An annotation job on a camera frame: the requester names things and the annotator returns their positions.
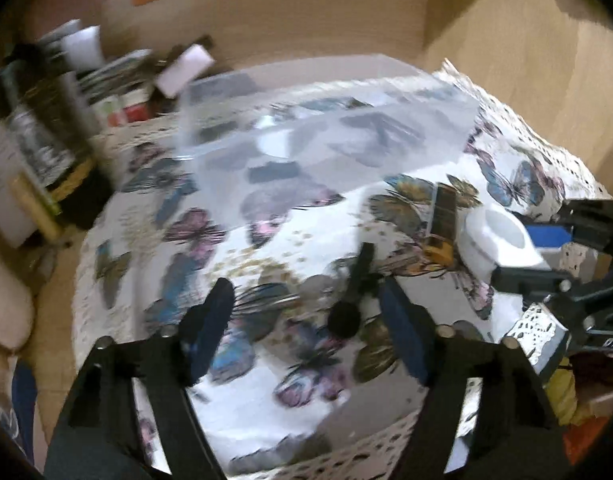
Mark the black and gold rectangular case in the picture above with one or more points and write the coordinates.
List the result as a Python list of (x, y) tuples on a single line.
[(442, 225)]

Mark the white cup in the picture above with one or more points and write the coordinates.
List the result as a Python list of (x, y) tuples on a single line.
[(496, 240)]

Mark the black makeup brush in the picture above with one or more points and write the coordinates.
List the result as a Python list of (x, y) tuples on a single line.
[(347, 305)]

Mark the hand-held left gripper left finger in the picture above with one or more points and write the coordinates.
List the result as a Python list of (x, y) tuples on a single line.
[(212, 322)]

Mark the woven basket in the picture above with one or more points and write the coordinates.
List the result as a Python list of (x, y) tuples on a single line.
[(69, 185)]

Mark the white cushion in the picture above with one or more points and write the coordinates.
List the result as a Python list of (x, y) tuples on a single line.
[(6, 305)]

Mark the butterfly print tablecloth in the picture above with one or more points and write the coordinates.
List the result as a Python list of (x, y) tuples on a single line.
[(286, 410)]

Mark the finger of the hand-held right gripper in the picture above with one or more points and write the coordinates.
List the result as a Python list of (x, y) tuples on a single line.
[(526, 279), (548, 236)]

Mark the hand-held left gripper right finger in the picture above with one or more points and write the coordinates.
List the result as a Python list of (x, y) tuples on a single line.
[(402, 332)]

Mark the stack of books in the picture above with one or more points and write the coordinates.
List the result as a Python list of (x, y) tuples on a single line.
[(117, 85)]

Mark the white cardboard box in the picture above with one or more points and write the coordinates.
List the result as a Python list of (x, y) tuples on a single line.
[(182, 71)]

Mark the white paper bag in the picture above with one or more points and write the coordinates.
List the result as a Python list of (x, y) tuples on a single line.
[(9, 180)]

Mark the clear plastic storage box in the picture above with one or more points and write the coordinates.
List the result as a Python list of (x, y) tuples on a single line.
[(326, 130)]

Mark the yellow cloth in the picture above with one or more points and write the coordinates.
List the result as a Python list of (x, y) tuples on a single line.
[(563, 392)]

